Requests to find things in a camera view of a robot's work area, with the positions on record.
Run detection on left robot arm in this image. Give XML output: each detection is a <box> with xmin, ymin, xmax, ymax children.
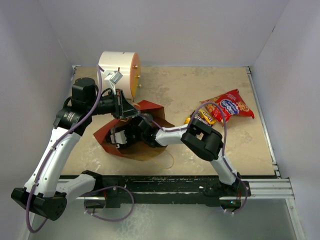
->
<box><xmin>11</xmin><ymin>77</ymin><xmax>141</xmax><ymax>221</ymax></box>

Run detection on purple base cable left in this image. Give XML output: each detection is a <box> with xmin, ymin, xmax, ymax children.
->
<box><xmin>83</xmin><ymin>185</ymin><xmax>135</xmax><ymax>222</ymax></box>

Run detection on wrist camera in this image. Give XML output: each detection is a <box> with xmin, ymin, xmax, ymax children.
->
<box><xmin>101</xmin><ymin>70</ymin><xmax>123</xmax><ymax>94</ymax></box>
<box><xmin>110</xmin><ymin>129</ymin><xmax>127</xmax><ymax>149</ymax></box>

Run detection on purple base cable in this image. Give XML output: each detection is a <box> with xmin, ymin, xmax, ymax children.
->
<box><xmin>223</xmin><ymin>174</ymin><xmax>250</xmax><ymax>216</ymax></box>
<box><xmin>83</xmin><ymin>185</ymin><xmax>135</xmax><ymax>222</ymax></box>

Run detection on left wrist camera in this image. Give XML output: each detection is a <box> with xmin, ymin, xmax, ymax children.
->
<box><xmin>101</xmin><ymin>70</ymin><xmax>123</xmax><ymax>94</ymax></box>

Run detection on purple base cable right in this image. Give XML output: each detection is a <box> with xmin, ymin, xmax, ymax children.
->
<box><xmin>223</xmin><ymin>174</ymin><xmax>250</xmax><ymax>216</ymax></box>

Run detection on brown purple candy bar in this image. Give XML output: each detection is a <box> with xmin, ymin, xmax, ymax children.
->
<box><xmin>194</xmin><ymin>112</ymin><xmax>212</xmax><ymax>126</ymax></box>

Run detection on yellow snack bar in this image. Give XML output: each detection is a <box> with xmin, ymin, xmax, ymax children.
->
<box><xmin>184</xmin><ymin>115</ymin><xmax>194</xmax><ymax>124</ymax></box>

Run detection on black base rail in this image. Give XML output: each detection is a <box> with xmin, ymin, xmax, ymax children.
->
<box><xmin>83</xmin><ymin>175</ymin><xmax>251</xmax><ymax>209</ymax></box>

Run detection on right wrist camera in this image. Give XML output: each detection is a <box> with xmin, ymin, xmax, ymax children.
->
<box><xmin>110</xmin><ymin>129</ymin><xmax>127</xmax><ymax>149</ymax></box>

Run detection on yellow brown candy pack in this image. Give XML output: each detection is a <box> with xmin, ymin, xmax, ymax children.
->
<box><xmin>198</xmin><ymin>108</ymin><xmax>217</xmax><ymax>126</ymax></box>

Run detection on red paper bag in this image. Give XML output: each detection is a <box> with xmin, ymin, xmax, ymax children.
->
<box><xmin>93</xmin><ymin>100</ymin><xmax>174</xmax><ymax>162</ymax></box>

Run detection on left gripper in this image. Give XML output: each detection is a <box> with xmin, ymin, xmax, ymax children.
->
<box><xmin>87</xmin><ymin>88</ymin><xmax>141</xmax><ymax>120</ymax></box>

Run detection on white cylinder drum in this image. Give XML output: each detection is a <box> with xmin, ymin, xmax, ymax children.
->
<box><xmin>98</xmin><ymin>51</ymin><xmax>141</xmax><ymax>100</ymax></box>

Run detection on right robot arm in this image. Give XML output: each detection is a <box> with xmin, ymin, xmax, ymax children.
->
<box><xmin>115</xmin><ymin>116</ymin><xmax>241</xmax><ymax>196</ymax></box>

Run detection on red candy bag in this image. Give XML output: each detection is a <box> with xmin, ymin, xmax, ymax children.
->
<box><xmin>200</xmin><ymin>89</ymin><xmax>255</xmax><ymax>122</ymax></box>

